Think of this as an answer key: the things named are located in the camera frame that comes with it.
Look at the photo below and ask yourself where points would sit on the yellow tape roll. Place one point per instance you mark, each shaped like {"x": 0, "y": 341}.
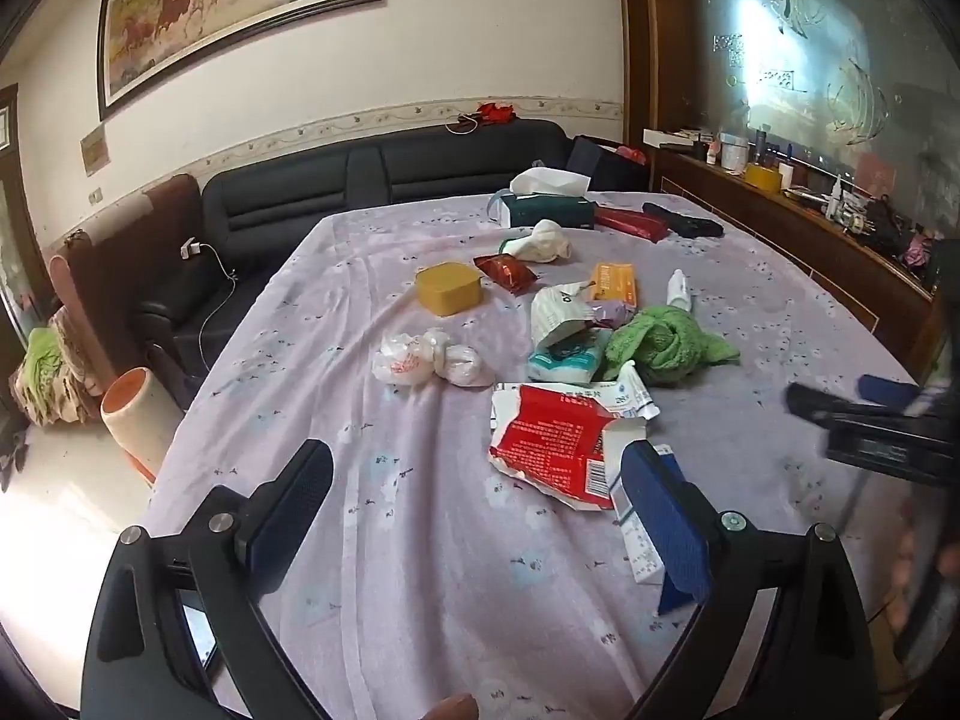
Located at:
{"x": 763, "y": 176}

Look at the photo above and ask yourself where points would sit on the etched fish glass panel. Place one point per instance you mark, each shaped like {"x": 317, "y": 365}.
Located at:
{"x": 862, "y": 30}

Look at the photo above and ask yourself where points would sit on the small white cup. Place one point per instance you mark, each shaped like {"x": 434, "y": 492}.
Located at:
{"x": 786, "y": 174}

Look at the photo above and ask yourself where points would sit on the white toothpaste tube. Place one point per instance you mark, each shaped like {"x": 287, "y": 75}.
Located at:
{"x": 630, "y": 397}

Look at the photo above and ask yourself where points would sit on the red-brown snack wrapper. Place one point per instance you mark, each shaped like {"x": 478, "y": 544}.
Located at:
{"x": 508, "y": 271}

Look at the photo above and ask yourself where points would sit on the white knotted plastic bag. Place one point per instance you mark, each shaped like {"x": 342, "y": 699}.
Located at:
{"x": 465, "y": 367}

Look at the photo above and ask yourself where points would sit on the small clear plastic bag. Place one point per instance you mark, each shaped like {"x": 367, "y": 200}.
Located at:
{"x": 435, "y": 341}

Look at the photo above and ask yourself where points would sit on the dark clutter pile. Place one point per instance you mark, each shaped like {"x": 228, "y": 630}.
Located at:
{"x": 885, "y": 221}

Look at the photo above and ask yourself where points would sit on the red cloth item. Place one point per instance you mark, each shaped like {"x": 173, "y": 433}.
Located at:
{"x": 496, "y": 112}

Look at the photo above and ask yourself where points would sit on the yellow plastic container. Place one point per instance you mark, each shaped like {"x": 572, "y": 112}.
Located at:
{"x": 448, "y": 289}

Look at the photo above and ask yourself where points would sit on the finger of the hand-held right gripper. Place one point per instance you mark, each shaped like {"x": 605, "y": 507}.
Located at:
{"x": 825, "y": 405}
{"x": 889, "y": 391}

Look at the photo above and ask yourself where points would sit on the green towel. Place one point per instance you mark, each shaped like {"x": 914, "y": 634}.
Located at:
{"x": 667, "y": 341}

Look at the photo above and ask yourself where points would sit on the person's left hand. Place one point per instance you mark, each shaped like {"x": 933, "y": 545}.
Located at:
{"x": 448, "y": 709}

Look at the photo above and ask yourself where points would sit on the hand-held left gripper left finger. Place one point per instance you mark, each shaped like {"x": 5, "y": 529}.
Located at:
{"x": 289, "y": 517}

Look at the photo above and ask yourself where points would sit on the wooden sideboard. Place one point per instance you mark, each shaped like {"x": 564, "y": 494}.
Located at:
{"x": 787, "y": 255}

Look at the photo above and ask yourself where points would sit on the teal tissue pack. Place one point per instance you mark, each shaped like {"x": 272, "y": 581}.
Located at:
{"x": 566, "y": 361}

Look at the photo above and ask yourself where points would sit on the red item in bag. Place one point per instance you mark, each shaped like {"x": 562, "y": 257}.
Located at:
{"x": 630, "y": 154}

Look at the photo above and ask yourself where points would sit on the white crumpled package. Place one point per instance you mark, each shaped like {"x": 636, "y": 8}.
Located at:
{"x": 559, "y": 307}

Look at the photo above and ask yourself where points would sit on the dark paper bag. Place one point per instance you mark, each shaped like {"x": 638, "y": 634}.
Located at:
{"x": 596, "y": 161}

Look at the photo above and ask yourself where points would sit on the purple wrapper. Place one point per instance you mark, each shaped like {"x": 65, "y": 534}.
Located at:
{"x": 611, "y": 313}

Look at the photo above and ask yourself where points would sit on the small white tube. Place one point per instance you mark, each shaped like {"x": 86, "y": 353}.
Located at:
{"x": 679, "y": 290}

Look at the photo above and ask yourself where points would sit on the small white bottle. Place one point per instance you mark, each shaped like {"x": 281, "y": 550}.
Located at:
{"x": 835, "y": 199}

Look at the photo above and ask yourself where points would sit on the flat white box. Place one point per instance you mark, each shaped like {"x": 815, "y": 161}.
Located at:
{"x": 664, "y": 136}

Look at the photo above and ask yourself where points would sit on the pink crumpled item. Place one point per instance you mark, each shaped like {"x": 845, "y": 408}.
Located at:
{"x": 915, "y": 251}

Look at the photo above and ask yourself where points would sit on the green tissue box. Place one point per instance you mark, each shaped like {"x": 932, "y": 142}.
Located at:
{"x": 555, "y": 208}

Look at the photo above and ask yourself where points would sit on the small wall plaque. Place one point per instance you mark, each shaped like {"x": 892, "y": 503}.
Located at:
{"x": 94, "y": 150}

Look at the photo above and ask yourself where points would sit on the long red snack packet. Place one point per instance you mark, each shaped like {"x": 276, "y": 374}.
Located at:
{"x": 634, "y": 223}

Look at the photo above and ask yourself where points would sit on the large white plastic bag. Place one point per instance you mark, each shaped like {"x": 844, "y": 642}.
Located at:
{"x": 401, "y": 367}

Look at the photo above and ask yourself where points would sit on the brown armchair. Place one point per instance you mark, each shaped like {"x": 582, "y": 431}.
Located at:
{"x": 176, "y": 217}

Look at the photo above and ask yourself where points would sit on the white jar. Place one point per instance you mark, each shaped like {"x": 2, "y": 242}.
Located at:
{"x": 733, "y": 151}

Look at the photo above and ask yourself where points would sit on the white printed box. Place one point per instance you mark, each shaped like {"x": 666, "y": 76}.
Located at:
{"x": 636, "y": 551}

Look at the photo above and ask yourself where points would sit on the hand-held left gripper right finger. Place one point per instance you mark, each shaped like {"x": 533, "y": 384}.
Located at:
{"x": 664, "y": 532}

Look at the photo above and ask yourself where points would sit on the white and orange cylinder bin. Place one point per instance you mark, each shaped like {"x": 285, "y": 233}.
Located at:
{"x": 146, "y": 420}

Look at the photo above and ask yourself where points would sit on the black smartphone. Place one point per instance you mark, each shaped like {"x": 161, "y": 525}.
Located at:
{"x": 196, "y": 634}

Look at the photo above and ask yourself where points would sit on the black bottle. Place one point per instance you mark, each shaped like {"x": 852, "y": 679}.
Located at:
{"x": 761, "y": 142}

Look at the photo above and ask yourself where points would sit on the torn red and white carton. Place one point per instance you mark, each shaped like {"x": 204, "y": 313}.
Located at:
{"x": 555, "y": 435}

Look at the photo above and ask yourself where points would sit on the green patterned blanket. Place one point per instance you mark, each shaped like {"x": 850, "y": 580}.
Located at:
{"x": 45, "y": 367}

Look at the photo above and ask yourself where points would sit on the framed horse painting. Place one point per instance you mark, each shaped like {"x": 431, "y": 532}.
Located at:
{"x": 225, "y": 15}

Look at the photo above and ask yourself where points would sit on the orange packet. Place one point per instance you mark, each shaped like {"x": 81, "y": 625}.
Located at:
{"x": 615, "y": 283}

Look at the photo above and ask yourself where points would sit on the black leather sofa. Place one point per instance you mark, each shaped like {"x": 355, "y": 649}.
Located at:
{"x": 300, "y": 187}

